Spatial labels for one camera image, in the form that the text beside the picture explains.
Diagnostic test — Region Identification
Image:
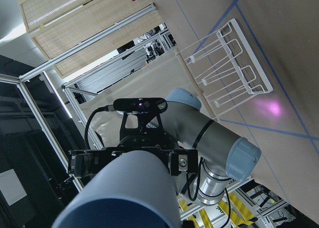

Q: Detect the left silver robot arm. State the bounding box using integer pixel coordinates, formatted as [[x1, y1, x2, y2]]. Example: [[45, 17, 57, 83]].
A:
[[68, 88, 261, 207]]

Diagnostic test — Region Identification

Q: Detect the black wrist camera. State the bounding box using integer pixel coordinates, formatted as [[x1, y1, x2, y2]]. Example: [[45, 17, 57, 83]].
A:
[[113, 98, 168, 114]]

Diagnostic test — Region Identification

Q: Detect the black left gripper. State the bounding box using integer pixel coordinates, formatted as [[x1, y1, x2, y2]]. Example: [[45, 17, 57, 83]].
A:
[[68, 114, 198, 178]]

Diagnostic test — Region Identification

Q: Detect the white wire cup holder rack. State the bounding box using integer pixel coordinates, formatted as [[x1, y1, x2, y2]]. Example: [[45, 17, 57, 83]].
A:
[[175, 18, 273, 119]]

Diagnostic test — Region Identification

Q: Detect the woven panel screen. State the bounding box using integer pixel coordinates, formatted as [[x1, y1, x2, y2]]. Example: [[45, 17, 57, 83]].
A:
[[17, 0, 163, 78]]

